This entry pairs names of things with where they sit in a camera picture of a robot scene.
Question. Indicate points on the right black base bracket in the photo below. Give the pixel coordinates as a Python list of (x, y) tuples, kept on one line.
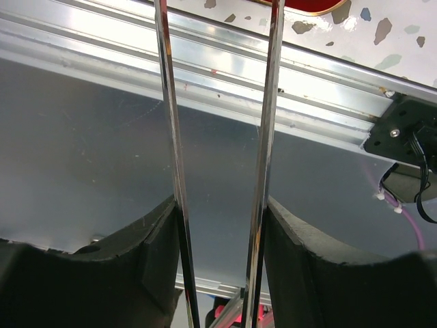
[(405, 117)]

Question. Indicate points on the aluminium frame rail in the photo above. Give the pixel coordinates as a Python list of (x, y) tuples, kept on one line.
[(218, 69)]

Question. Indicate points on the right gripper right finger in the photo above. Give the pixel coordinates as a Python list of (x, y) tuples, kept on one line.
[(317, 281)]

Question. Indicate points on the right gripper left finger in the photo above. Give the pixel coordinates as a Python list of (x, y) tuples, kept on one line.
[(126, 279)]

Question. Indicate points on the red rectangular tray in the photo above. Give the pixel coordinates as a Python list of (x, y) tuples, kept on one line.
[(313, 7)]

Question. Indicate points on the metal tongs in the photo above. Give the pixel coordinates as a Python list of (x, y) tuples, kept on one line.
[(252, 289)]

